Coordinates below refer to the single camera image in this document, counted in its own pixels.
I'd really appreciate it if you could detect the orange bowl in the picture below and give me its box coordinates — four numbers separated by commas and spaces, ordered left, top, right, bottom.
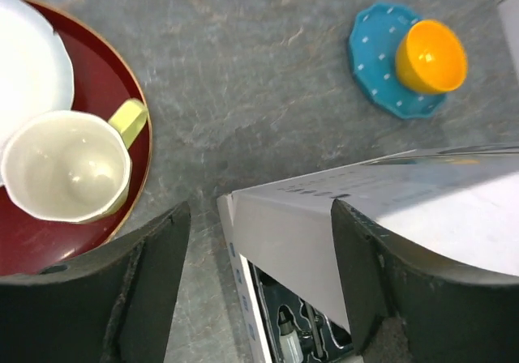
395, 19, 468, 95

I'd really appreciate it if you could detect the white paper plate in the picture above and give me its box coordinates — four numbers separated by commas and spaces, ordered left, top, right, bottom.
1, 0, 75, 144

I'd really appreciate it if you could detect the white clipper kit box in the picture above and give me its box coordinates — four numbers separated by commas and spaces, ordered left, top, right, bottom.
217, 143, 518, 362

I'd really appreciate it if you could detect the small oil bottle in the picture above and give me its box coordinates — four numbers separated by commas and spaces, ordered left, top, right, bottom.
279, 310, 304, 363

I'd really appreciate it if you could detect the teal scalloped plate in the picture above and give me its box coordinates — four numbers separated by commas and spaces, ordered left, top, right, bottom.
347, 2, 447, 120

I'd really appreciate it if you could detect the pale yellow mug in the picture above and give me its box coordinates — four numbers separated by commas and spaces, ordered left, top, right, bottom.
1, 99, 148, 224

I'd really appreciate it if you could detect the small black cleaning brush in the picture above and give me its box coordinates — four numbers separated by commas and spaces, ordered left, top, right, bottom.
305, 302, 324, 360

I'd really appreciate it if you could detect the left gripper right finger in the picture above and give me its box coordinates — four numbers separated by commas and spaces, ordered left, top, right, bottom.
331, 200, 518, 362

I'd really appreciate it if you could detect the dark red round tray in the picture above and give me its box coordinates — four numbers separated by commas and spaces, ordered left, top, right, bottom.
1, 0, 152, 275

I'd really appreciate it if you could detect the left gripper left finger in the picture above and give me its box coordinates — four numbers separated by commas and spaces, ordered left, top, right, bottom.
1, 203, 191, 362

